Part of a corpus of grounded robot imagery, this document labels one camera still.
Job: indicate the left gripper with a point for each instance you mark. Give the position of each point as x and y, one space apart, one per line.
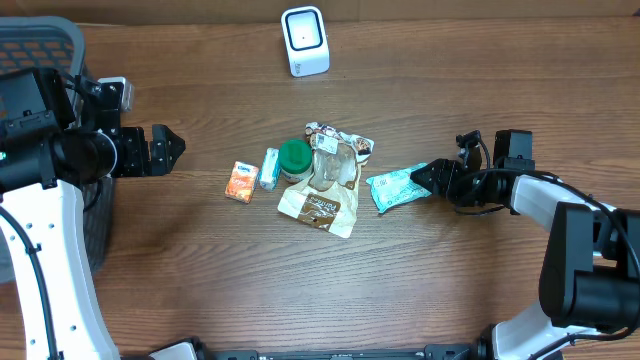
140 164

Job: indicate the beige snack pouch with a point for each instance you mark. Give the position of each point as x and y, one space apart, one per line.
328 198

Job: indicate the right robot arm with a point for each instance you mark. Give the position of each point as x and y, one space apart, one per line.
589 281

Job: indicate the grey plastic mesh basket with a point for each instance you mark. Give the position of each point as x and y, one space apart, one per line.
56 42

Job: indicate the white barcode scanner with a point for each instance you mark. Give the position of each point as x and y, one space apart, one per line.
305 41

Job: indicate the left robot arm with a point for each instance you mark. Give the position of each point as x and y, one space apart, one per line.
60 133

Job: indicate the mint green wipes pack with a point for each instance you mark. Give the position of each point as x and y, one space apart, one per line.
396 188

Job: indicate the green lid jar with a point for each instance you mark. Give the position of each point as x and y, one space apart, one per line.
295 160

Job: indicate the orange tissue pack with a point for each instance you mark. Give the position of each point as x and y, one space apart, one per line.
242 182

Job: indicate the blue tissue pack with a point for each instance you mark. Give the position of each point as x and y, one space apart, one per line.
270 170

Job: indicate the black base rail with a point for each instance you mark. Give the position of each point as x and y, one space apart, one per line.
194 348

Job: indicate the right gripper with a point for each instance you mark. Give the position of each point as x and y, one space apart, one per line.
447 169

